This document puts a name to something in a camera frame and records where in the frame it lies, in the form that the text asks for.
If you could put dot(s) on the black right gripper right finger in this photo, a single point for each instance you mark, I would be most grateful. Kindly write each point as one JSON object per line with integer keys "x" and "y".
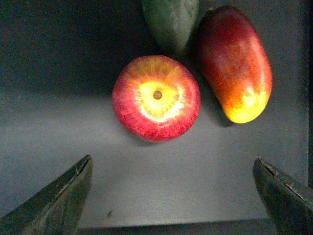
{"x": 288, "y": 203}

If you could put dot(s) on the green avocado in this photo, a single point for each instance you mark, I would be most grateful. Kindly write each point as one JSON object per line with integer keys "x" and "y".
{"x": 171, "y": 22}

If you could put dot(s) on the red yellow apple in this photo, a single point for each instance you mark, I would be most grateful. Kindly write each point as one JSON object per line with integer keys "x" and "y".
{"x": 156, "y": 98}

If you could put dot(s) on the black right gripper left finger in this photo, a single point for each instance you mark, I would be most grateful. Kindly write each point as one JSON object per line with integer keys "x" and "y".
{"x": 56, "y": 209}

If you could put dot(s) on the black front display tray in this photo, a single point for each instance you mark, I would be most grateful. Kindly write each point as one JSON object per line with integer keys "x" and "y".
{"x": 59, "y": 60}

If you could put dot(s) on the red yellow mango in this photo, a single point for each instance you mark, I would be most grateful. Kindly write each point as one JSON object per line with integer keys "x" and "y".
{"x": 233, "y": 60}

